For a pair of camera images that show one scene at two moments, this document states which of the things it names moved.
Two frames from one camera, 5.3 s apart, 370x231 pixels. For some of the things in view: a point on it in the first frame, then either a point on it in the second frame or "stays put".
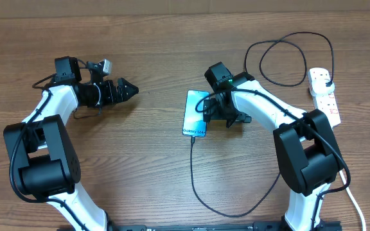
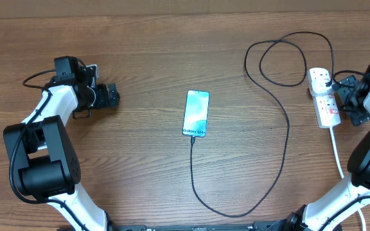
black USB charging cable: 273,42 stays put
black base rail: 209,226 stays put
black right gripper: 214,113 → 343,90
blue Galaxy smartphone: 193,122 stays put
